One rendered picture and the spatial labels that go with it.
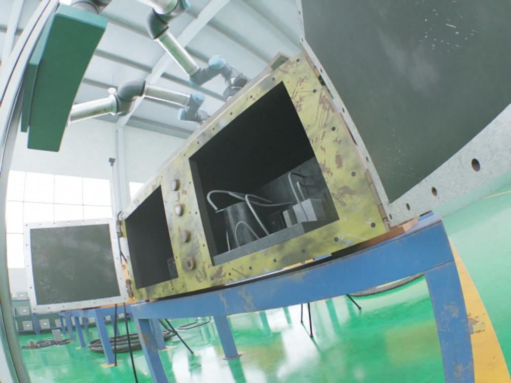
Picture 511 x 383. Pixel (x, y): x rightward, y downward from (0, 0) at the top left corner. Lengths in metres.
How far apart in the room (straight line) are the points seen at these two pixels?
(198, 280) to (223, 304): 0.14
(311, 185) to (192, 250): 0.53
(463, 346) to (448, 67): 0.60
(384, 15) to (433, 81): 0.10
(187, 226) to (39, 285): 1.08
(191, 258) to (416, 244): 0.79
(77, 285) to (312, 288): 1.37
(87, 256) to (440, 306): 1.71
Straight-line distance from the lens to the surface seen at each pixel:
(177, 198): 1.12
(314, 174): 1.00
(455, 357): 0.73
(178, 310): 1.29
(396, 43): 0.34
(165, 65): 10.21
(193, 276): 1.05
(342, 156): 0.65
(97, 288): 1.70
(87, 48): 0.82
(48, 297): 1.74
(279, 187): 1.08
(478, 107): 0.25
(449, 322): 0.68
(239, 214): 0.95
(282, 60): 0.99
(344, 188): 0.63
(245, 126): 1.05
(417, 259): 0.63
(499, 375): 1.10
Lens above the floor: 0.66
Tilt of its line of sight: 18 degrees up
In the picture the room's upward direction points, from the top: 17 degrees counter-clockwise
